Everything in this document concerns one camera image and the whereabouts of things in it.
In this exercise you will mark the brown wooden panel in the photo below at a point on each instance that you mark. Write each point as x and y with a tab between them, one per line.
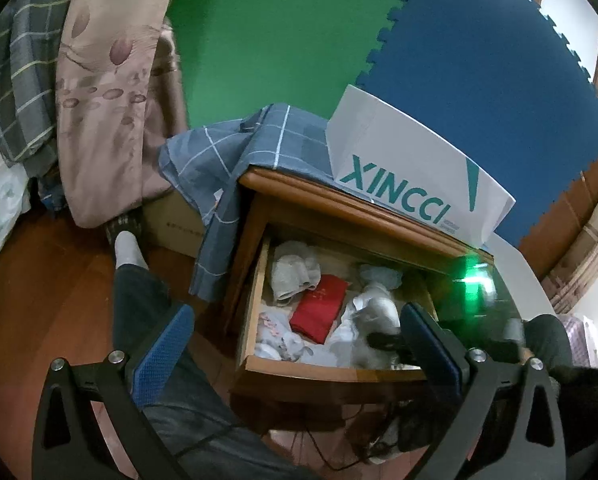
564	220

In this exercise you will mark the grey underwear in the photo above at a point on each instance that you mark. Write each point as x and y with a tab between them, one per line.
291	275

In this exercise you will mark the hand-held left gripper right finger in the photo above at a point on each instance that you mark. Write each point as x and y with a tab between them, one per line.
426	355

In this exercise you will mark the tan cardboard stack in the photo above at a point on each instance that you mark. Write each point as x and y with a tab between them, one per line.
589	260

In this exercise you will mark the person's leg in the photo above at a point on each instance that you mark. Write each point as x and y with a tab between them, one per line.
549	335
144	290

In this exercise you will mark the dark plaid blanket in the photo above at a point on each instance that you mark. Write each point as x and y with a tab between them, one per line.
24	75

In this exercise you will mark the green foam mat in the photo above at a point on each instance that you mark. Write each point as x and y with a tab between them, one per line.
279	35

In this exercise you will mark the wooden nightstand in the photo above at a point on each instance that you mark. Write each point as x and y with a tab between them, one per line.
259	210

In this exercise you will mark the wooden drawer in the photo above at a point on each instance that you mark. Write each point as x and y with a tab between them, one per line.
319	372

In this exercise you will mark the beige floral blanket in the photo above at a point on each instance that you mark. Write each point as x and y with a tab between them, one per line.
104	110

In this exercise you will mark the pink patterned cloth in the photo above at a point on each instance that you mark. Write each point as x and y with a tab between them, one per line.
586	337

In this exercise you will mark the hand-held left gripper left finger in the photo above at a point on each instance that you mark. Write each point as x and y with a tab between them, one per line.
161	360

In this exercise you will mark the person's right leg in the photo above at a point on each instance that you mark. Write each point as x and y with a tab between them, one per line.
549	335

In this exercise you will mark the white floral underwear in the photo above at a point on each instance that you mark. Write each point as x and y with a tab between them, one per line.
279	332

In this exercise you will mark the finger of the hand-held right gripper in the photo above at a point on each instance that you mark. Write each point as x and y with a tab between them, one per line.
386	341

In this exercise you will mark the white XINCCI paper bag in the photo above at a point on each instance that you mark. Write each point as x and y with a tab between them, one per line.
404	140

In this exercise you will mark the brown cardboard box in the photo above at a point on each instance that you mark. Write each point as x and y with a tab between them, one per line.
174	220

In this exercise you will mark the blue plaid cloth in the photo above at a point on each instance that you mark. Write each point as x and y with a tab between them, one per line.
209	160

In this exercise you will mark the person's left leg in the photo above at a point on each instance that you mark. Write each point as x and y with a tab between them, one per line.
144	290

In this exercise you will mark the white sock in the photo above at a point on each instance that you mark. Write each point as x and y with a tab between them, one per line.
129	250

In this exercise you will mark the blue foam mat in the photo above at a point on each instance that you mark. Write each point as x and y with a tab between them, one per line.
479	75

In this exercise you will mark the red underwear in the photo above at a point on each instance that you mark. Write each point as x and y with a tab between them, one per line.
319	310

